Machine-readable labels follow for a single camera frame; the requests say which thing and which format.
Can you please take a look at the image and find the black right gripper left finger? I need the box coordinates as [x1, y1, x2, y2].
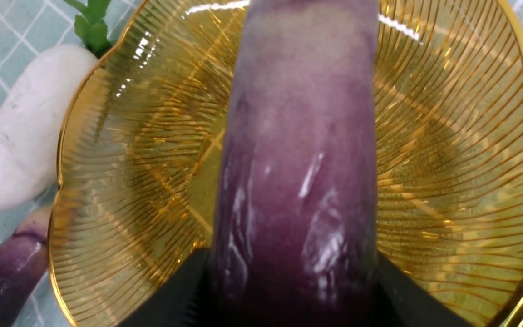
[119, 248, 211, 327]

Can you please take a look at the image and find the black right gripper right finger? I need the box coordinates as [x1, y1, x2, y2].
[375, 252, 471, 327]

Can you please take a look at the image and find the purple eggplant one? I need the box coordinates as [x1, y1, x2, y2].
[209, 0, 379, 327]
[0, 206, 52, 327]

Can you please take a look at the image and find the white radish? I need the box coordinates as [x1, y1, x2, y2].
[0, 0, 112, 210]

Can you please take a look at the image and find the amber glass plate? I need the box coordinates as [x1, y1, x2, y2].
[49, 0, 523, 327]

